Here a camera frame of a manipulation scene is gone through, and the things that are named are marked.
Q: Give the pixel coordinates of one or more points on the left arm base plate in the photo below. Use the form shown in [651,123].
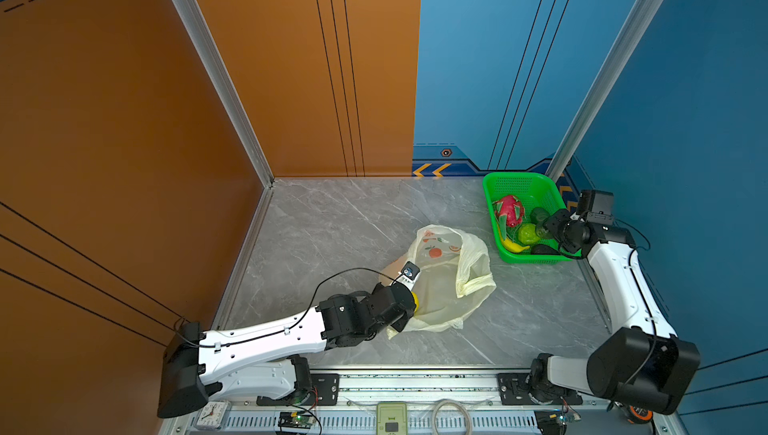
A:
[320,389]

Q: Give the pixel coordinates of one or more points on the pink dragon fruit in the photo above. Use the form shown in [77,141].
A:
[509,213]

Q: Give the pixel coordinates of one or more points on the green round fruit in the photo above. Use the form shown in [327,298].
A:
[527,234]

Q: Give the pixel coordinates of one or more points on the green plastic basket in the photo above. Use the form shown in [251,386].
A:
[533,190]

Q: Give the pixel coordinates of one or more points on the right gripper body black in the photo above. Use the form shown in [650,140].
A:
[561,227]

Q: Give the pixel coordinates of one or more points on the yellow banana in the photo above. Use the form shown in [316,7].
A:
[513,247]

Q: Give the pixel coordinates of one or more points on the left aluminium corner post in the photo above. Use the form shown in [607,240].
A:
[199,33]

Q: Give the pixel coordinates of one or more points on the small circuit board right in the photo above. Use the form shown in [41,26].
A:
[555,422]

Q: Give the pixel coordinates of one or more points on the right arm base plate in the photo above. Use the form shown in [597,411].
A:
[516,388]

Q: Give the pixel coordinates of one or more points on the aluminium front rail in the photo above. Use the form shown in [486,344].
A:
[448,400]

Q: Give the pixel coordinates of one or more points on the translucent yellowish plastic bag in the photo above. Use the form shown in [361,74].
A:
[455,277]

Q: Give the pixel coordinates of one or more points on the green circuit board left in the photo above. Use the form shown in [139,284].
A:
[296,423]

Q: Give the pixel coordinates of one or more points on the small analog clock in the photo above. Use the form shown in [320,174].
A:
[212,416]

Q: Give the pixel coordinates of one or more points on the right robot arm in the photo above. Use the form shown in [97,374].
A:
[643,363]

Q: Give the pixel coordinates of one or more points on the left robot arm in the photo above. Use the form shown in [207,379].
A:
[268,360]

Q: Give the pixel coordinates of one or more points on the aluminium corner post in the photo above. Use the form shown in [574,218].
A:
[199,33]
[632,31]

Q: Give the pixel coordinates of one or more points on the yellow lemon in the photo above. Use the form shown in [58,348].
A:
[415,301]

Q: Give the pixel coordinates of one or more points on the small green lime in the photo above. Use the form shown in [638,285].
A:
[542,232]

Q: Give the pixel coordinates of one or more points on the right aluminium corner post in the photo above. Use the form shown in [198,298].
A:
[632,31]

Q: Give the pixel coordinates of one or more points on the dark green avocado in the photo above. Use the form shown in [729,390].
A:
[538,216]

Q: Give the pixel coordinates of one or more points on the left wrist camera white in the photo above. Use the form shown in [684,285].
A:
[408,275]

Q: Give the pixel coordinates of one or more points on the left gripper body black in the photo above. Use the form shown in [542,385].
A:
[400,324]

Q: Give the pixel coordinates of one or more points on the orange black tape measure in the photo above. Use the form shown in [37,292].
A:
[638,416]

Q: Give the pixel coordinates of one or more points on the pale green handheld device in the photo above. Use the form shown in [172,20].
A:
[391,418]

